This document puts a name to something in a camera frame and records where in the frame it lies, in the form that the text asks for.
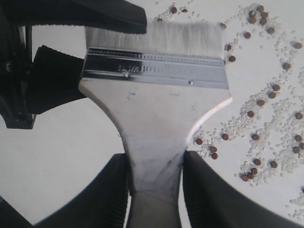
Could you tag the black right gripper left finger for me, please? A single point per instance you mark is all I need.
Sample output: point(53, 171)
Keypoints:
point(102, 204)

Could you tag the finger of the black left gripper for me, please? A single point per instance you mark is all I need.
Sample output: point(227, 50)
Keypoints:
point(115, 15)

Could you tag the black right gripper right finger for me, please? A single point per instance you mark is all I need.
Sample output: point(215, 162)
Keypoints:
point(213, 203)

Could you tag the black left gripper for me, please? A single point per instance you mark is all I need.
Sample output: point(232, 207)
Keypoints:
point(54, 78)

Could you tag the white paint brush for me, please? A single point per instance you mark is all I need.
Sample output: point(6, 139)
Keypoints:
point(157, 89)

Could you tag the scattered rice and brown pellets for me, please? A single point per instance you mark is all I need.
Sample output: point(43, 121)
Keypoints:
point(257, 142)

